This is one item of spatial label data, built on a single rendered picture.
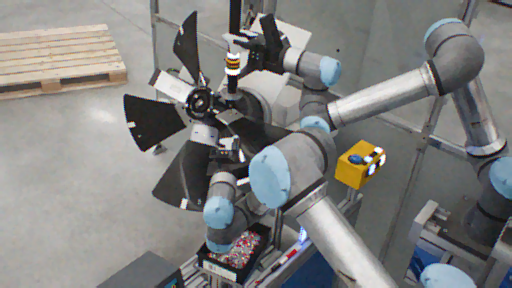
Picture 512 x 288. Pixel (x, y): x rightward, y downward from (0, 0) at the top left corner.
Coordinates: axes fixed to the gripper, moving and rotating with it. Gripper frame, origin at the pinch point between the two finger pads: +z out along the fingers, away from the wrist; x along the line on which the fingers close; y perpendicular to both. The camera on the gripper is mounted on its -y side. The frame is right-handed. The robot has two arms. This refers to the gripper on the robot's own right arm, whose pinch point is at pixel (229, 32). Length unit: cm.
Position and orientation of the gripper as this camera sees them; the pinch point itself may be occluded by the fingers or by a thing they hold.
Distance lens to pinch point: 147.0
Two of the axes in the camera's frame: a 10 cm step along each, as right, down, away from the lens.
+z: -8.6, -3.5, 3.7
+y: -0.8, 8.1, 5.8
